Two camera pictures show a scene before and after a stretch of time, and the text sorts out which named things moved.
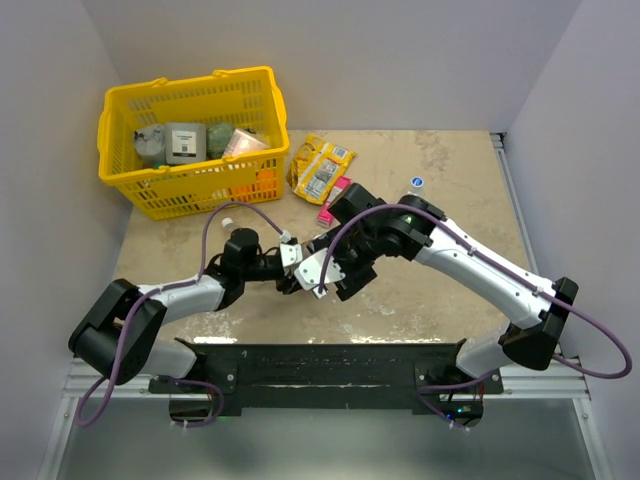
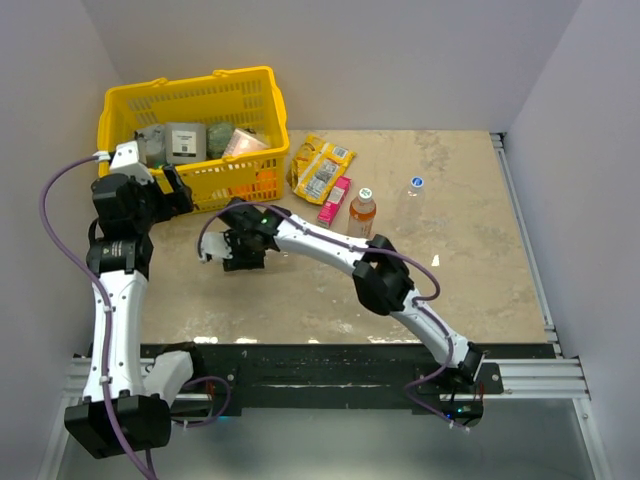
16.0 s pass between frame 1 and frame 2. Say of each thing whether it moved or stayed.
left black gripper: moved
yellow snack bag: stayed
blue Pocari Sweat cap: stayed
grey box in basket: stayed
